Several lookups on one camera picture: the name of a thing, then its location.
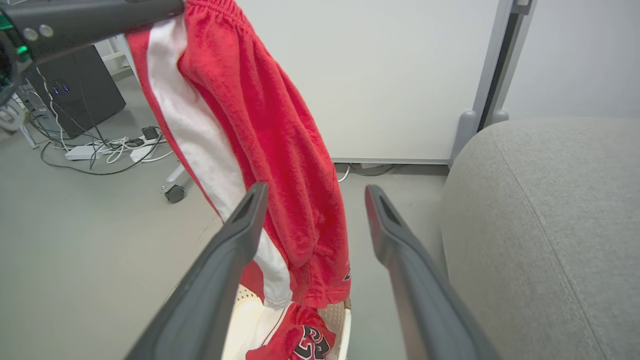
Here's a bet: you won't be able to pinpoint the black cable under partition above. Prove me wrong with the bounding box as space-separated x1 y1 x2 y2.
349 163 397 177

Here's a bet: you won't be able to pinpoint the grey partition post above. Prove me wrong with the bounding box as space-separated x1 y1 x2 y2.
450 0 538 163

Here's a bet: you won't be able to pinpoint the red shorts with white stripe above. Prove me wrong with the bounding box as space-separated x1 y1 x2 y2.
125 0 352 311

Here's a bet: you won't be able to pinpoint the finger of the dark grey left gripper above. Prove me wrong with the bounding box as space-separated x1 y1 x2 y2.
2 0 186 64

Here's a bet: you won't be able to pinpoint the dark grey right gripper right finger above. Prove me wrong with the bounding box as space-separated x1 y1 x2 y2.
364 184 501 360

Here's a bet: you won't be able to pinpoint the cream perforated laundry basket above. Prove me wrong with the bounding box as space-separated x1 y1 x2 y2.
220 282 352 360

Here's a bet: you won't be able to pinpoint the white partition panel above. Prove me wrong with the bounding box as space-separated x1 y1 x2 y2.
235 0 501 165

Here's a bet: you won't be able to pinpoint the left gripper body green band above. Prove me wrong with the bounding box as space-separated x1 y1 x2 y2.
0 12 33 107

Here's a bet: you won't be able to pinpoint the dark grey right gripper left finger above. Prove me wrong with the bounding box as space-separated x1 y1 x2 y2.
125 182 269 360

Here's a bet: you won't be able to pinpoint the grey fabric sofa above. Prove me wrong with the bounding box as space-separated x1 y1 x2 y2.
440 117 640 360

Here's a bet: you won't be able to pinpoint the grey partition leg with caster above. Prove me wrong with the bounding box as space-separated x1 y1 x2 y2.
161 164 192 204

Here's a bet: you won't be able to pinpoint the white floor cable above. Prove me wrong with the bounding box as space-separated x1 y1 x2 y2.
104 136 174 165

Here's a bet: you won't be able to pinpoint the white power strips with cables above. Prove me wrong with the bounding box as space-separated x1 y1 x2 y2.
40 135 167 176

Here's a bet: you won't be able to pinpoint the black computer box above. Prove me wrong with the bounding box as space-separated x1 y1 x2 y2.
25 45 127 140

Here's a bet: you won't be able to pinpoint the white power strip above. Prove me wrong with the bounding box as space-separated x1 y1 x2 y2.
65 144 113 161
130 144 162 162

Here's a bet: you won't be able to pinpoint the red jersey with black number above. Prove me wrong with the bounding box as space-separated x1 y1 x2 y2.
245 302 337 360

